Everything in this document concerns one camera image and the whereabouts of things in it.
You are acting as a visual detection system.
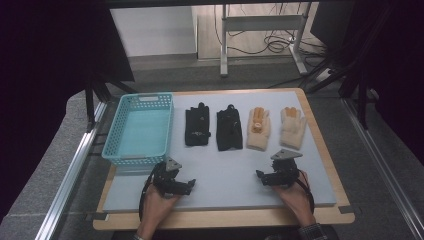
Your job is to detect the black metal stand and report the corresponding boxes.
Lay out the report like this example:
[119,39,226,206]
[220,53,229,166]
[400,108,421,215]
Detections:
[299,6,396,131]

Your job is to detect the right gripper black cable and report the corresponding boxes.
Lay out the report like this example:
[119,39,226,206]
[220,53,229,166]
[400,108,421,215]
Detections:
[298,169,316,214]

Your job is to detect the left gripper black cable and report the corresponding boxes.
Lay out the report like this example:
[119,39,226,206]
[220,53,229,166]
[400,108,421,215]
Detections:
[138,164,161,222]

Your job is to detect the light blue plastic basket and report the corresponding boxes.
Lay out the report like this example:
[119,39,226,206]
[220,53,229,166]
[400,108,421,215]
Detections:
[101,92,175,168]

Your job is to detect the person's right hand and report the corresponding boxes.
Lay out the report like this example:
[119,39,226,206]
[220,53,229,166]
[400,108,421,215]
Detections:
[273,171,316,229]

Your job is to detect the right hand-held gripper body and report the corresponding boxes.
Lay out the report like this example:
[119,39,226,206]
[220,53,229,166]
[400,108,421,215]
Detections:
[270,148,304,187]

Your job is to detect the person's left hand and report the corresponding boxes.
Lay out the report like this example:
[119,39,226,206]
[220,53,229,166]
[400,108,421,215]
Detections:
[139,185,181,231]

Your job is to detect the white power strip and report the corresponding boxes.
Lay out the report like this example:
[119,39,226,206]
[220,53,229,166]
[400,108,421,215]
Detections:
[314,67,333,83]

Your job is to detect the grey metal desk frame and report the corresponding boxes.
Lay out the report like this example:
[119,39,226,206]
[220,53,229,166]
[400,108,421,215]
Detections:
[219,3,309,78]

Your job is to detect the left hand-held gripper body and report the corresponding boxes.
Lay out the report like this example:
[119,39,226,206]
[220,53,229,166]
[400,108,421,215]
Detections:
[151,157,183,198]

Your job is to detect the cream glove yellow fingertips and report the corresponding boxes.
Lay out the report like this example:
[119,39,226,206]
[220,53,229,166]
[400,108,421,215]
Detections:
[279,106,308,151]

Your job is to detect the cream glove with round tag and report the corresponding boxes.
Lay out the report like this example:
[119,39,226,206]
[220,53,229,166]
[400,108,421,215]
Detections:
[246,106,272,152]

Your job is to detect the black tripod legs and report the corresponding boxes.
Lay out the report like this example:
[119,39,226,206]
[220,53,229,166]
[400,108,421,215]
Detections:
[84,75,136,132]

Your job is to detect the dark curtain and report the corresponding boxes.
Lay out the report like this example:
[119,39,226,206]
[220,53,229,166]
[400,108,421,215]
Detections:
[346,0,424,166]
[0,0,135,223]

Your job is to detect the aluminium rail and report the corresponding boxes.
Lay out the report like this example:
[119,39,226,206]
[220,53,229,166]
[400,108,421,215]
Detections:
[341,98,424,239]
[34,101,108,240]

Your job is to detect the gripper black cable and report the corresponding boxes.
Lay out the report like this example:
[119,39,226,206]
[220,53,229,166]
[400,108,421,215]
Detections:
[138,164,161,222]
[298,169,316,214]

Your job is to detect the black glove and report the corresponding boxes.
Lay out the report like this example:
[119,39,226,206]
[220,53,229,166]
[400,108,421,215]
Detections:
[184,102,212,147]
[215,104,244,152]

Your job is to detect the black floor cables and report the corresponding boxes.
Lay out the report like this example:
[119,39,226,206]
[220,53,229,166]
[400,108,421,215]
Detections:
[213,3,329,59]

